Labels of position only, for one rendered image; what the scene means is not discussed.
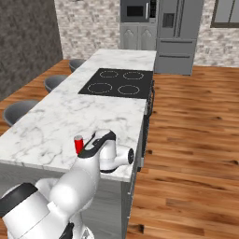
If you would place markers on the grey fridge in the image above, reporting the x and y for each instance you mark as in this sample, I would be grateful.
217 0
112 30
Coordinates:
179 37

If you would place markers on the black hob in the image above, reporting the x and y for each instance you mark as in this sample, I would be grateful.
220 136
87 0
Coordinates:
115 83

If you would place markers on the red can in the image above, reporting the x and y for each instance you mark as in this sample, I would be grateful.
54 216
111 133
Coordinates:
78 145

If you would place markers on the grey cupboard with arched doors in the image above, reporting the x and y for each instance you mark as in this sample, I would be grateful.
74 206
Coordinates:
138 36

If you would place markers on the black oven front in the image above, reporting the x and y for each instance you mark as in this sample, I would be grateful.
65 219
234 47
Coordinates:
149 107

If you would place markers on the grey island cabinet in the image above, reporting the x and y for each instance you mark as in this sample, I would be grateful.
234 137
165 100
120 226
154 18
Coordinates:
109 205

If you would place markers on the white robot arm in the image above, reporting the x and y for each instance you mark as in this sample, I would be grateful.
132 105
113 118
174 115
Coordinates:
74 186

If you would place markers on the grey built-in microwave oven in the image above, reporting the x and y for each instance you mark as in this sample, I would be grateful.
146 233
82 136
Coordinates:
137 11

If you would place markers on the grey stool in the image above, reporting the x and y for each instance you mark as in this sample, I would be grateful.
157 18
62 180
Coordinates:
53 82
17 110
75 63

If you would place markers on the dark framed window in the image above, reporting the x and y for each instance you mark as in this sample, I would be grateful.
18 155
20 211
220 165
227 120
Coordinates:
225 12

